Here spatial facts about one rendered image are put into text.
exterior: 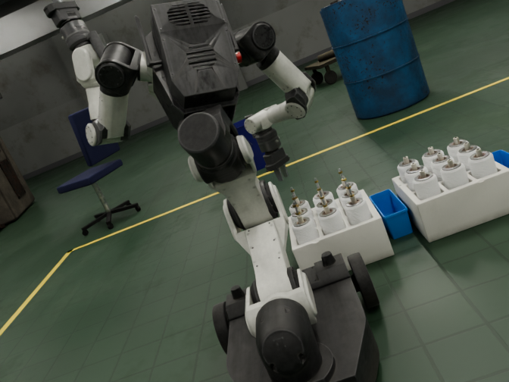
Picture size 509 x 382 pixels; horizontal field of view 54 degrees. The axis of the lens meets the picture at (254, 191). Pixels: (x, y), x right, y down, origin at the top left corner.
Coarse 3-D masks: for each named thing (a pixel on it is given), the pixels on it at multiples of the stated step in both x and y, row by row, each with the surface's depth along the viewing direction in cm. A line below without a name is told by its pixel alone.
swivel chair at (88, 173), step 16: (80, 112) 433; (80, 128) 431; (80, 144) 433; (112, 144) 463; (96, 160) 444; (80, 176) 454; (96, 176) 433; (64, 192) 445; (96, 192) 458; (112, 208) 471; (128, 208) 461; (112, 224) 442
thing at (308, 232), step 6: (312, 222) 211; (294, 228) 212; (300, 228) 210; (306, 228) 210; (312, 228) 211; (300, 234) 211; (306, 234) 210; (312, 234) 211; (318, 234) 215; (300, 240) 212; (306, 240) 211
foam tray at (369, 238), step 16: (368, 224) 205; (320, 240) 208; (336, 240) 208; (352, 240) 208; (368, 240) 208; (384, 240) 207; (304, 256) 210; (320, 256) 210; (368, 256) 210; (384, 256) 210
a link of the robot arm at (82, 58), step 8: (80, 48) 166; (72, 56) 167; (80, 56) 166; (88, 56) 166; (80, 64) 166; (88, 64) 166; (80, 72) 167; (88, 72) 166; (80, 80) 168; (88, 80) 168; (88, 88) 170
